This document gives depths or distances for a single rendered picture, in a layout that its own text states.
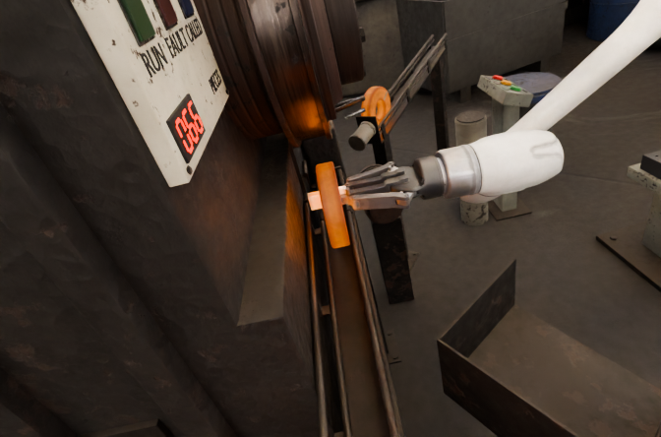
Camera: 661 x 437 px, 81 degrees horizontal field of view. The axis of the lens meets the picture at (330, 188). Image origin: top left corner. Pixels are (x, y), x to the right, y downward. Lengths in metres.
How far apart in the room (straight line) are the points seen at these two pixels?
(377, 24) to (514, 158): 2.85
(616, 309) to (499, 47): 2.10
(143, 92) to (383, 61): 3.25
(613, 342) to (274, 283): 1.23
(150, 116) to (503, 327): 0.63
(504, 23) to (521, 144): 2.51
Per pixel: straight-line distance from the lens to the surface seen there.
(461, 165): 0.69
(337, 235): 0.66
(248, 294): 0.52
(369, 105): 1.31
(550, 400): 0.71
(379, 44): 3.51
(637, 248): 1.86
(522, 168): 0.72
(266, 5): 0.58
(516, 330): 0.77
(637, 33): 0.93
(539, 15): 3.41
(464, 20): 3.00
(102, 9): 0.35
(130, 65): 0.36
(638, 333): 1.61
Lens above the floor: 1.21
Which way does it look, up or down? 31 degrees down
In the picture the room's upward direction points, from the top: 15 degrees counter-clockwise
